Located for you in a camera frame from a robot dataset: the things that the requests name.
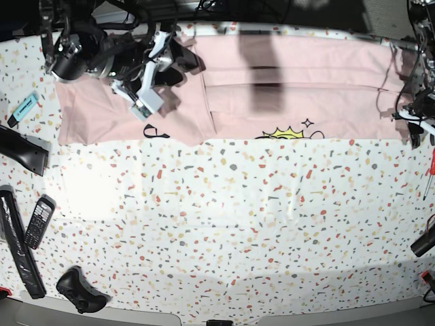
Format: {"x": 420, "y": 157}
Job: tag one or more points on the red object at left edge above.
{"x": 4, "y": 293}

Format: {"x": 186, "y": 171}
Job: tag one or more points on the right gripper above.
{"x": 140, "y": 65}

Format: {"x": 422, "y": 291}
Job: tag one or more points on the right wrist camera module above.
{"x": 145, "y": 104}

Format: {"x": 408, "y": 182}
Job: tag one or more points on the black game controller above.
{"x": 74, "y": 286}

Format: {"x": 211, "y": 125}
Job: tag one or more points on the black cylinder tool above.
{"x": 424, "y": 243}

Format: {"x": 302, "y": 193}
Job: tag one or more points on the long black wrapped bar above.
{"x": 14, "y": 236}

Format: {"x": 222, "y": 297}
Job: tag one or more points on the black cordless phone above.
{"x": 39, "y": 221}

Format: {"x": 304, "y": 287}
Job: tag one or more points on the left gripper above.
{"x": 421, "y": 109}

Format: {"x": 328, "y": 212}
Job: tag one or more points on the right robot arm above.
{"x": 75, "y": 44}

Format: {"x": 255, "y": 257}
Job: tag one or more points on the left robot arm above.
{"x": 421, "y": 77}

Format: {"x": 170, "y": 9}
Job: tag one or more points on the black handheld device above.
{"x": 30, "y": 152}

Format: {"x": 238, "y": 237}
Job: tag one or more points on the pink T-shirt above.
{"x": 255, "y": 87}

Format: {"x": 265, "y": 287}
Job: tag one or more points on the small red black clip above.
{"x": 426, "y": 276}

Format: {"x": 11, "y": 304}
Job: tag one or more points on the red handled screwdriver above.
{"x": 431, "y": 175}

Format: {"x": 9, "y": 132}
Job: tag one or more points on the turquoise highlighter pen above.
{"x": 24, "y": 107}

